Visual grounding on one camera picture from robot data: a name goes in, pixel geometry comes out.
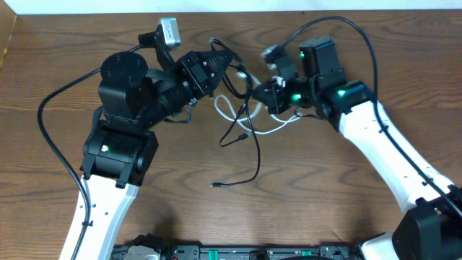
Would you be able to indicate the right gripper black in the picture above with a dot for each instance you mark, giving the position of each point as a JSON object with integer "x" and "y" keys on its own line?
{"x": 276, "y": 97}

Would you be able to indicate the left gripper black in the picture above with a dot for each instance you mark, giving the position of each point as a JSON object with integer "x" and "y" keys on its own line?
{"x": 197, "y": 74}

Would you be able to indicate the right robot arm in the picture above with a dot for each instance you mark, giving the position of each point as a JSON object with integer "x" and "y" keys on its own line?
{"x": 430, "y": 202}

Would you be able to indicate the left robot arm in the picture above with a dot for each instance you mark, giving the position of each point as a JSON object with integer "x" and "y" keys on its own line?
{"x": 121, "y": 147}

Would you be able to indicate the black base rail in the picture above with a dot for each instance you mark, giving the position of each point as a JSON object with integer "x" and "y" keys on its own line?
{"x": 150, "y": 246}

